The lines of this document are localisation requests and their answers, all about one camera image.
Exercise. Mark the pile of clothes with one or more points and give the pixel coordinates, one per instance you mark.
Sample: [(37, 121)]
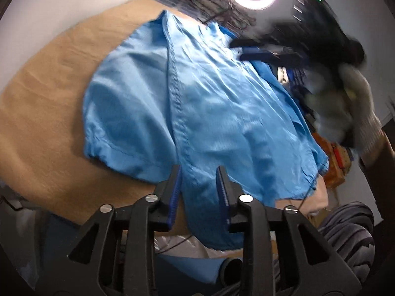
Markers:
[(290, 80)]

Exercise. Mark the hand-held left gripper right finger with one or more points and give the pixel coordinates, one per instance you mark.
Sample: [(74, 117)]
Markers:
[(221, 191)]

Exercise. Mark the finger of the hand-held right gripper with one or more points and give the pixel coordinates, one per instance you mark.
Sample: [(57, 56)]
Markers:
[(253, 42), (259, 54)]

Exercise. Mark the blue rolled mat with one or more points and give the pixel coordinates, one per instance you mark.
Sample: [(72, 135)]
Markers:
[(191, 268)]

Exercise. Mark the person's right forearm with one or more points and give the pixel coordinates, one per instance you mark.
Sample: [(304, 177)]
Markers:
[(379, 157)]

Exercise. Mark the grey striped cloth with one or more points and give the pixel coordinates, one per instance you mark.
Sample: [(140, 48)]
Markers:
[(348, 231)]

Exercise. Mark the tan blanket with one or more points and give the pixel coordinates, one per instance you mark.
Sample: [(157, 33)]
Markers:
[(46, 98)]

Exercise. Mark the blue zip coat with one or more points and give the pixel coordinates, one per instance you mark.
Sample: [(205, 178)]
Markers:
[(185, 98)]

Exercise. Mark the orange box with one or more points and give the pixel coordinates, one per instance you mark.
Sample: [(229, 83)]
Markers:
[(334, 166)]

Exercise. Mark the person's right hand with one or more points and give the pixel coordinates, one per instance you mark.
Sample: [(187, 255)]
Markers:
[(355, 98)]

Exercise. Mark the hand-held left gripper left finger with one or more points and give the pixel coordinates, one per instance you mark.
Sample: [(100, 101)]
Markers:
[(174, 197)]

